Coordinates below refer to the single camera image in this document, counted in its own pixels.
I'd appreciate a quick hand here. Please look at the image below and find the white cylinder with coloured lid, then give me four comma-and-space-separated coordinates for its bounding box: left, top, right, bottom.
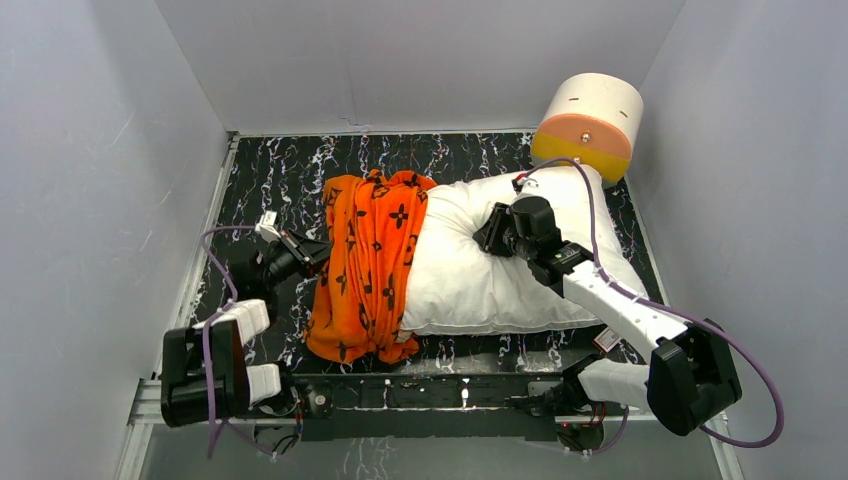
530, 73, 644, 186

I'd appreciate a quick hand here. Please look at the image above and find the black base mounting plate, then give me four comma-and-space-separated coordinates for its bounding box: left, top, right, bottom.
235, 370, 627, 444

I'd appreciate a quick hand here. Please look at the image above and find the white pillow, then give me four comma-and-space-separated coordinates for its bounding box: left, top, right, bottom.
402, 166, 647, 336

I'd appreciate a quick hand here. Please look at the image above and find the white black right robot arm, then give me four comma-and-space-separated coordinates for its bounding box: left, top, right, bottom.
473, 196, 742, 436

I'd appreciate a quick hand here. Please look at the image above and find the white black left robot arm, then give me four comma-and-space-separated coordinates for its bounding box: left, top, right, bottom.
160, 230, 332, 428

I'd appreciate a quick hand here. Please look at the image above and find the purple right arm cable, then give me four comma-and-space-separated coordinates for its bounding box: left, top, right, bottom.
523, 156, 786, 458

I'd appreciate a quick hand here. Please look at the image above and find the aluminium front rail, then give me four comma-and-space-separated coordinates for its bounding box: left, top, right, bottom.
129, 376, 734, 435

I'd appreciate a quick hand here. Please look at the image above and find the orange patterned plush pillowcase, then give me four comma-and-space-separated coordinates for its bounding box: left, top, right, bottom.
304, 169, 437, 364

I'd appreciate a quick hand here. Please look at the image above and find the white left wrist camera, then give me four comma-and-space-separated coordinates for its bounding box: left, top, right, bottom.
254, 210, 281, 244

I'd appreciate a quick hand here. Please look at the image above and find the red white label tag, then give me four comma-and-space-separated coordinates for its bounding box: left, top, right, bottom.
592, 327, 622, 354

